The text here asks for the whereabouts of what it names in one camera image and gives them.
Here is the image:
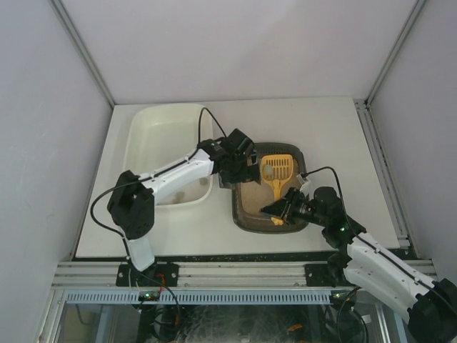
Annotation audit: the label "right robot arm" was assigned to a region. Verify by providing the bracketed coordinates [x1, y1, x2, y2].
[261, 187, 456, 342]

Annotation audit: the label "grey slotted cable duct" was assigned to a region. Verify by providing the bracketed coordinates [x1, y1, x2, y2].
[66, 289, 332, 305]

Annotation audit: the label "beige litter pellets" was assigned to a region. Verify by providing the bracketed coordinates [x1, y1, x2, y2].
[240, 182, 274, 215]

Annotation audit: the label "yellow litter scoop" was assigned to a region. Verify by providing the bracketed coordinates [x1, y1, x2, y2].
[260, 154, 294, 201]

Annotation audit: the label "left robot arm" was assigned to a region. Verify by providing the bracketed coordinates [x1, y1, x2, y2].
[107, 137, 260, 272]

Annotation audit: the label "white plastic tub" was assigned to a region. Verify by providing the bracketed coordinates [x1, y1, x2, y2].
[122, 103, 215, 208]

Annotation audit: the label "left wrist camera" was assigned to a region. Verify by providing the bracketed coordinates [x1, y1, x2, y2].
[227, 129, 254, 155]

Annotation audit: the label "aluminium mounting rail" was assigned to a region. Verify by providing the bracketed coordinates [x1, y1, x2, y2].
[52, 262, 331, 289]

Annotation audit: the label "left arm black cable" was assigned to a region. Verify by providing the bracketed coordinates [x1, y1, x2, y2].
[90, 106, 229, 258]

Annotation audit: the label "dark brown litter box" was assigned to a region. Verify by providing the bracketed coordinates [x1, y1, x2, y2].
[232, 142, 308, 234]

